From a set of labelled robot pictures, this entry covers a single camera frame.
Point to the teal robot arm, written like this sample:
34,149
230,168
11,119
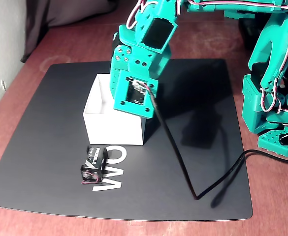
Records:
271,49

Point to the dark grey cloth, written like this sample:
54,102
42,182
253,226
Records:
60,12

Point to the small black battery pack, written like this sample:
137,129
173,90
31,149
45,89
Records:
94,162

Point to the white open cardboard box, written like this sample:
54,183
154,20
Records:
114,130

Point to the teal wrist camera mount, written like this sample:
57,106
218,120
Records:
120,98

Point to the black mat with white letters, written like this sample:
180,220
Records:
47,123

